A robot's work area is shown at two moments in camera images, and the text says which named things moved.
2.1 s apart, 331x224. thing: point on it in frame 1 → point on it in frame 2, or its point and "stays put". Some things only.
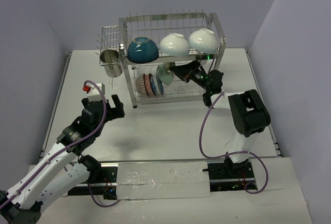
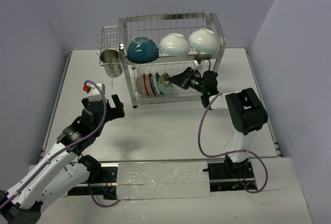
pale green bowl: x=166 y=78 → x=163 y=90
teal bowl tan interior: x=142 y=50 stays put
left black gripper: x=104 y=108 stays put
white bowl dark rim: x=204 y=40 stays put
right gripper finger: x=184 y=71 → x=181 y=79
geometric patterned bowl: x=140 y=84 stays put
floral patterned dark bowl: x=147 y=80 stays put
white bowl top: x=175 y=44 stays put
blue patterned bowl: x=160 y=85 → x=152 y=85
